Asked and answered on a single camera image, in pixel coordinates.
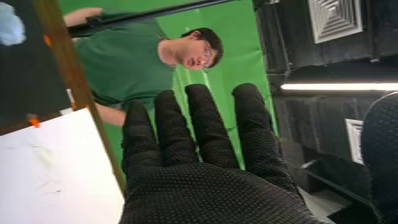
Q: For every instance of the black stand pole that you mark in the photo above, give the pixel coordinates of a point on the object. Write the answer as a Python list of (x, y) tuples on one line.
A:
[(148, 15)]

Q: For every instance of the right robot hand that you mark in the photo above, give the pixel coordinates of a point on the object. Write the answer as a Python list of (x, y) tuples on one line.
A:
[(206, 186)]

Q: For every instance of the dark mat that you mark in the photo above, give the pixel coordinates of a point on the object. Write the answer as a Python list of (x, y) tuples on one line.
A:
[(27, 80)]

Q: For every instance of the long ceiling lamp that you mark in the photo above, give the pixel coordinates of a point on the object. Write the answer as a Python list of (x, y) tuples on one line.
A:
[(340, 86)]

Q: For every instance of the person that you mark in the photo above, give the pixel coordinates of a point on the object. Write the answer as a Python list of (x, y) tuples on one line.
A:
[(117, 63)]

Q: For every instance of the white sheet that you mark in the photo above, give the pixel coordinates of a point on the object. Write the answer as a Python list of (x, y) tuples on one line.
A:
[(46, 173)]

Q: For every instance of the white flower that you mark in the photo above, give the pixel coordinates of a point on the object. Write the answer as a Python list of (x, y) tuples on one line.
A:
[(9, 26)]

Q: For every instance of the white ceiling vent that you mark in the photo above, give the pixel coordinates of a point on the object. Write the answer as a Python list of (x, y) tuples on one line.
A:
[(334, 20)]

